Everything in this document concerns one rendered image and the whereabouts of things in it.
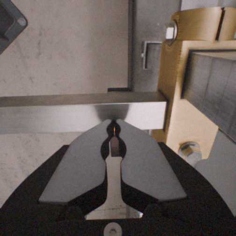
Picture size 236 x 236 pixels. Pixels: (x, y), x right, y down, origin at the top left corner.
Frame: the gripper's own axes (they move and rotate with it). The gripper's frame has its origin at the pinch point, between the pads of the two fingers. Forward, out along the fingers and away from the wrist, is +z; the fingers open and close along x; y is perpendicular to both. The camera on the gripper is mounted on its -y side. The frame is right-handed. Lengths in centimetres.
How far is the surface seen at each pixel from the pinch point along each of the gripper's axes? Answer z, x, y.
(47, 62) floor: 86, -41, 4
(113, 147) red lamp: 16.9, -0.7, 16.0
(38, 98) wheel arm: 3.0, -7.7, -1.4
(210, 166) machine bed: 20.0, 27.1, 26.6
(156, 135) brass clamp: 3.2, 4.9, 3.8
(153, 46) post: 11.0, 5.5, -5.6
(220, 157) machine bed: 17.6, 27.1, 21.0
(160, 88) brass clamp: 3.8, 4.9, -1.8
